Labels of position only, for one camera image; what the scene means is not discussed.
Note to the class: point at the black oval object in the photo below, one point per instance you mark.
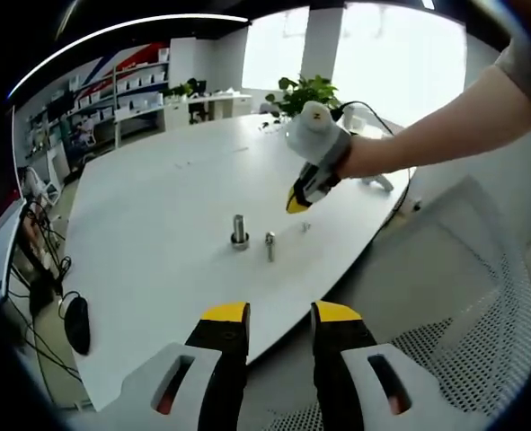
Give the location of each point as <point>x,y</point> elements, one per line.
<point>77,325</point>

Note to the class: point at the white workbench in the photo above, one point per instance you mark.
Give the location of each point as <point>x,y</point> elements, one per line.
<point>211,105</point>

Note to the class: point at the black office chair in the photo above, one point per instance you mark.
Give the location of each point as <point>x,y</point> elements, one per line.
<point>197,101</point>

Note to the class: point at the thin steel bolt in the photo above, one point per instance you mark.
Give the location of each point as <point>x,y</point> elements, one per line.
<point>270,251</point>

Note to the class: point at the white handheld controller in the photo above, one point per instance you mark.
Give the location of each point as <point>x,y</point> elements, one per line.
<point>382,182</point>

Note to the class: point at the white mesh office chair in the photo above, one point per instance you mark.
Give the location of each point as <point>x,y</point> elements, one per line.
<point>471,359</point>

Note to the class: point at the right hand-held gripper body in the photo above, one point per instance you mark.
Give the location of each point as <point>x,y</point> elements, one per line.
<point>314,139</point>

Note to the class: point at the white side desk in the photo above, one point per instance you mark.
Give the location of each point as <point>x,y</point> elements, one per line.
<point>4,260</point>

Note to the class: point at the curved ceiling light strip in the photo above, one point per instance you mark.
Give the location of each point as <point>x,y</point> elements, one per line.
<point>112,36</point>

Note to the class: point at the green potted plant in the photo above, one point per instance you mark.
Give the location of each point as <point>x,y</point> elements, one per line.
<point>310,90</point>

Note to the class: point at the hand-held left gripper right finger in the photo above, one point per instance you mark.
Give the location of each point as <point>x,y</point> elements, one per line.
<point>337,359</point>

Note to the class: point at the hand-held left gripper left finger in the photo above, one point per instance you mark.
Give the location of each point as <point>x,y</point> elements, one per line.
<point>220,359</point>

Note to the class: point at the large threaded steel stud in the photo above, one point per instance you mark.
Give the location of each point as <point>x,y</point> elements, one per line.
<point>238,224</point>

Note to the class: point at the small steel washer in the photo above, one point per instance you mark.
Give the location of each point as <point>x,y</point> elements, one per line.
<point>304,227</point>

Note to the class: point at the white wall shelf unit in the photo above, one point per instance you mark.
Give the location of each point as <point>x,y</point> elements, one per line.
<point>112,90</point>

